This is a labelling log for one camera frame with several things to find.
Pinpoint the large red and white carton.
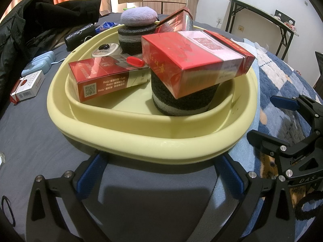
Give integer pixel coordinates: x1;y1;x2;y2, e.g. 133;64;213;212
141;30;256;99

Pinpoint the yellow plastic basin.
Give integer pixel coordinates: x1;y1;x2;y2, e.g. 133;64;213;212
47;23;259;163

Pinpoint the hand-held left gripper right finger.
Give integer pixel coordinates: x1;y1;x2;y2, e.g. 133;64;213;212
209;154;296;242

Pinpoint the black folding table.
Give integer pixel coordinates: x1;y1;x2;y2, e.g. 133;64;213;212
222;0;301;59

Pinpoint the black hair tie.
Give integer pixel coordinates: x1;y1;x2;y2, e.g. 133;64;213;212
1;195;16;226

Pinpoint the blue checked rug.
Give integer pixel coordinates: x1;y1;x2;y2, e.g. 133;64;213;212
202;38;323;242

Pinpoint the black box with white circles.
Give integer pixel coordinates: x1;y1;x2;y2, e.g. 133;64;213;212
274;9;296;28

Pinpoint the purple powder puff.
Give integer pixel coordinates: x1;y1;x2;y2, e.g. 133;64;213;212
120;7;158;27

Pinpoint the black cord loop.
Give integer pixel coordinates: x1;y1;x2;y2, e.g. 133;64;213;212
296;192;323;220

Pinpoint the blue packet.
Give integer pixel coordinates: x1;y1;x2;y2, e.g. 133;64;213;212
96;21;120;34

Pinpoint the black plastic bag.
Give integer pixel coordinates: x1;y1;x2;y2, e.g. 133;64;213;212
64;23;98;51

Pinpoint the small red oval case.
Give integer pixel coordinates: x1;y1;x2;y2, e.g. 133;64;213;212
126;56;145;68

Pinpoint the black foam cylinder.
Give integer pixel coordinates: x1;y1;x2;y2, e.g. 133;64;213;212
117;23;158;55
151;71;219;117

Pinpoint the red box with gold edges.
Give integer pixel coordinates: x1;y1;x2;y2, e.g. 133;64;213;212
155;7;194;34

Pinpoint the black jacket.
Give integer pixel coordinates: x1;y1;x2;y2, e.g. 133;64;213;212
0;0;102;111

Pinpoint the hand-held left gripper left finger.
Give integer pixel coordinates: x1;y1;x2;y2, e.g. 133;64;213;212
26;152;111;242

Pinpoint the light blue case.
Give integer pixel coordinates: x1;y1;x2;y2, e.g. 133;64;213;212
21;51;55;77

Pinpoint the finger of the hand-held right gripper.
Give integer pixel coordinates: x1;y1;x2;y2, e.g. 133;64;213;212
270;94;323;131
247;129;323;157

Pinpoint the red carton with orange end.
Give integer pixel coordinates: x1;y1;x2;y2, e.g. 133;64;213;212
68;57;149;103

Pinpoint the white and red cigarette pack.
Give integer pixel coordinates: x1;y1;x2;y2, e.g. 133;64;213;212
10;71;46;105

